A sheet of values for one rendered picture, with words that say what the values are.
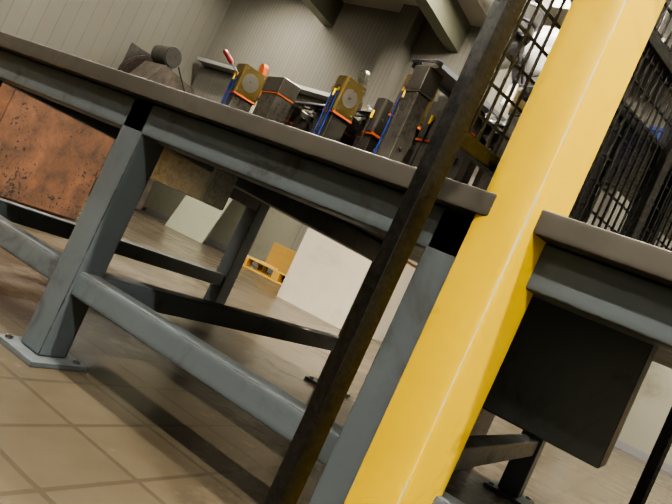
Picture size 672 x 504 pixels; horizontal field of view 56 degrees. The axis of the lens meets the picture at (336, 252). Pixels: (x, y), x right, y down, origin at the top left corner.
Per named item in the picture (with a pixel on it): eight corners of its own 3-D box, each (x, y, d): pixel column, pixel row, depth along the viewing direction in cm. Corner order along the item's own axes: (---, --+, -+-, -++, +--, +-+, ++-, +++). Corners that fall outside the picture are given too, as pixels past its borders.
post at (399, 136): (363, 177, 146) (415, 64, 146) (377, 186, 149) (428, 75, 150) (377, 181, 142) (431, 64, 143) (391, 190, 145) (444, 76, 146)
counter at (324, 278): (431, 355, 795) (459, 292, 797) (337, 328, 580) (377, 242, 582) (378, 329, 837) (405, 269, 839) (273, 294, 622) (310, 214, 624)
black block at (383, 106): (326, 184, 184) (369, 92, 184) (350, 197, 190) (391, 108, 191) (337, 187, 180) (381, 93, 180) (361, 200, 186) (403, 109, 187)
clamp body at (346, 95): (283, 170, 200) (330, 70, 200) (311, 185, 207) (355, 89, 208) (295, 173, 194) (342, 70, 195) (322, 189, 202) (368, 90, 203)
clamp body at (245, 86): (191, 143, 249) (231, 59, 250) (220, 158, 258) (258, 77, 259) (201, 145, 243) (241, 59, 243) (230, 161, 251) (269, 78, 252)
